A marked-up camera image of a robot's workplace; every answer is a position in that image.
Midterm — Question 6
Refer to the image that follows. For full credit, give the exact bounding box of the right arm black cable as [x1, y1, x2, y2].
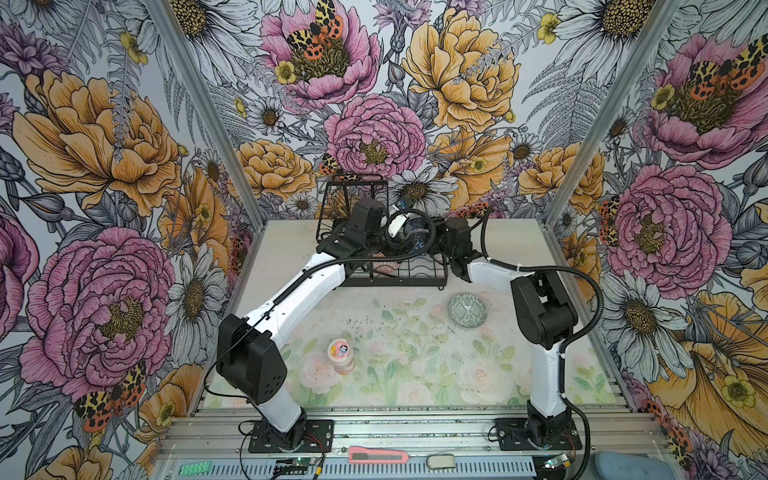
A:
[478, 206, 605, 480]

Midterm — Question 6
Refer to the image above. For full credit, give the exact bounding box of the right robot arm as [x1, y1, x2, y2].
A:
[433, 218, 578, 448]

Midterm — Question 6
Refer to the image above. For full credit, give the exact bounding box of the pink utility knife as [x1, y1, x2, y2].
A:
[348, 446, 410, 465]

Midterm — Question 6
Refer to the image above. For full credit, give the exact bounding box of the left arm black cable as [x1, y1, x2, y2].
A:
[202, 208, 438, 400]

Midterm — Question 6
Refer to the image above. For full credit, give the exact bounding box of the blue cloth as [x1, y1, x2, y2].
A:
[595, 451, 676, 480]

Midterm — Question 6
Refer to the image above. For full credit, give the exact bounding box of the pink lidded small jar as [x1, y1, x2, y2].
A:
[327, 338, 355, 375]

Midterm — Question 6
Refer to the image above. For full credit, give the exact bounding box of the orange patterned ceramic bowl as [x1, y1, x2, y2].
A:
[372, 261, 400, 278]

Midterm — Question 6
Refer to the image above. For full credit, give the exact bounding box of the black wire dish rack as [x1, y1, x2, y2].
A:
[316, 173, 448, 290]

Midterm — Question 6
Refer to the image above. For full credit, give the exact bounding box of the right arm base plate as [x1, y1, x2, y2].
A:
[493, 417, 583, 451]

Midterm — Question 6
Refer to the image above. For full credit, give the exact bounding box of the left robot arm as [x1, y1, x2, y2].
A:
[213, 198, 437, 451]

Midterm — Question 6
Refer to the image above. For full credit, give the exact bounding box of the blue floral ceramic bowl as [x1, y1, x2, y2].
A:
[404, 218, 434, 253]

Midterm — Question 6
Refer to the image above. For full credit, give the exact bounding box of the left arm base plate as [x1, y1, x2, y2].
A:
[248, 419, 335, 454]

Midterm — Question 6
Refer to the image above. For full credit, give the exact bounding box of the grey oval object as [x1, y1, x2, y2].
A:
[426, 454, 456, 471]

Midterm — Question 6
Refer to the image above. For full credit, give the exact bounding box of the green patterned ceramic bowl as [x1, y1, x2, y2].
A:
[447, 293, 488, 329]

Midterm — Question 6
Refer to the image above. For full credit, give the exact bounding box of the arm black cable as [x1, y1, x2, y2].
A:
[478, 206, 605, 480]
[202, 208, 438, 400]

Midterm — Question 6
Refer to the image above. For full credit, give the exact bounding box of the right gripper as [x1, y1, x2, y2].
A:
[420, 215, 457, 258]

